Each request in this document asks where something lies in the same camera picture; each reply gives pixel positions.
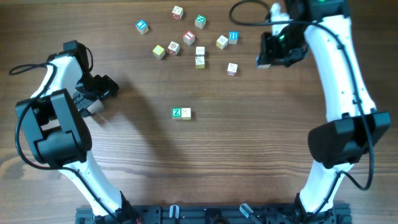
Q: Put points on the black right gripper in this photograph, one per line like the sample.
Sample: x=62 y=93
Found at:
x=268 y=56

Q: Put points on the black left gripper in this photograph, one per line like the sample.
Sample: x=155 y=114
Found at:
x=109 y=88

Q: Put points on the green Z wooden block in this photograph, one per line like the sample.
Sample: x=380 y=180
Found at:
x=176 y=113

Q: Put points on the yellow edged plain block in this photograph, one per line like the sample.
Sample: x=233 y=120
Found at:
x=186 y=113

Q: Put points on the blue edged K block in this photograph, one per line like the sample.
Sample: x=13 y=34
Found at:
x=265 y=66

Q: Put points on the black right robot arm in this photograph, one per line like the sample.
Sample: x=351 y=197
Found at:
x=353 y=123

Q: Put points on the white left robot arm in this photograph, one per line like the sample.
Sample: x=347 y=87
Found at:
x=51 y=133

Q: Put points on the blue H wooden block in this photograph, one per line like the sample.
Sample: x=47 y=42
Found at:
x=233 y=37

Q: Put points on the red edged white block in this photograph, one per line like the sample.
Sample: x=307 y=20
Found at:
x=232 y=69

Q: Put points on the yellow edged picture block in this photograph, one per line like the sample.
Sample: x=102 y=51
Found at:
x=222 y=42

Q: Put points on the yellow top wooden block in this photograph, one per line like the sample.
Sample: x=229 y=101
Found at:
x=159 y=52

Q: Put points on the blue letter wooden block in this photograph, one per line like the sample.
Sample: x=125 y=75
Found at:
x=142 y=26

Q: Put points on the plain white wooden block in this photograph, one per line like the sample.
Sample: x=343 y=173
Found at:
x=200 y=51

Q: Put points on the yellow edged K block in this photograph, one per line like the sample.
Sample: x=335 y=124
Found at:
x=200 y=62

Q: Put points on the red edged picture block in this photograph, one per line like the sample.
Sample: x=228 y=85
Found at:
x=173 y=48

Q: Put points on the green N wooden block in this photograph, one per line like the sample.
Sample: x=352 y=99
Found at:
x=200 y=21

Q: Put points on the red I wooden block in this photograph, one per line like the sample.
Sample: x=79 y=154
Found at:
x=189 y=37

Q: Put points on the red X wooden block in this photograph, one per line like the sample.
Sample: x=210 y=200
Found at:
x=177 y=12

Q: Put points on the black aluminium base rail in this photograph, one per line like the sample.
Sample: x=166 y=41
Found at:
x=271 y=213

